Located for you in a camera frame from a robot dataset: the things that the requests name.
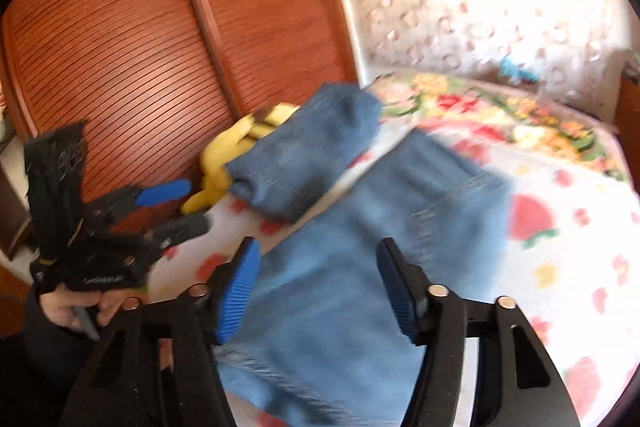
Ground blue denim jeans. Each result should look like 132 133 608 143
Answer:
216 83 513 426

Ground blue item behind bed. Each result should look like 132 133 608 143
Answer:
498 56 539 86

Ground left hand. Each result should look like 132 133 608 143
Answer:
39 285 138 332

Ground wooden louvered wardrobe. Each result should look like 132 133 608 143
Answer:
1 0 357 200

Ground wooden cabinet counter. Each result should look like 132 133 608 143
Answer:
614 52 639 178

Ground yellow pikachu plush toy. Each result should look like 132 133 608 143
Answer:
181 103 298 216

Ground floral bed blanket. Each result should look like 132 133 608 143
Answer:
150 74 639 426

